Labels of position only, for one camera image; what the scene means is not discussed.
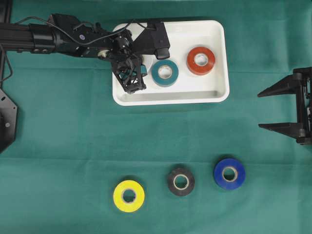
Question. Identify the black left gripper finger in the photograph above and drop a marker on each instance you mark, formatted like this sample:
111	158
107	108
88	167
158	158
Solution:
143	70

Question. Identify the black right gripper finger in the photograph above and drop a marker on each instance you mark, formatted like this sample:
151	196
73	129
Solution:
287	85
293	130

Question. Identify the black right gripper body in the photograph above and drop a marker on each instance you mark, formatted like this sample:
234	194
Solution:
303	92

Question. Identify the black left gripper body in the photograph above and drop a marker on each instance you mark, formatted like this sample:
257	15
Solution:
125	64

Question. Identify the green tape roll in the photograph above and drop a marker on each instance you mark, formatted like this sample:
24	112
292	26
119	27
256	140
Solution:
165	73

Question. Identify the red tape roll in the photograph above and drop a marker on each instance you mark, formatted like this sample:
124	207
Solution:
200	60

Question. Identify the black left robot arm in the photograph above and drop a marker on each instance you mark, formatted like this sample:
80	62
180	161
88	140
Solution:
65	34

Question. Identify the white plastic case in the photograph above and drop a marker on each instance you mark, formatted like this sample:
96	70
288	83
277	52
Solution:
189	88

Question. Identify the blue tape roll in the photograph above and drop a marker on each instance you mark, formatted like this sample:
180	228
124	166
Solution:
229	174

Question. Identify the black tape roll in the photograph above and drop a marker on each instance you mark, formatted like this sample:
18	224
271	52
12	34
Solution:
181	181

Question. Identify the yellow tape roll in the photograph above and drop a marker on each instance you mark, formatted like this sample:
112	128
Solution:
128	196

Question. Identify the green cloth mat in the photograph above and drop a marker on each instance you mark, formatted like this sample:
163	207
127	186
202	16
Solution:
74	144

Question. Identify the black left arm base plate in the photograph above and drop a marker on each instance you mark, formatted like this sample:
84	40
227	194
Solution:
8	121

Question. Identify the black aluminium frame rail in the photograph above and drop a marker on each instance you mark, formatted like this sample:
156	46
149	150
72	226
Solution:
5	10

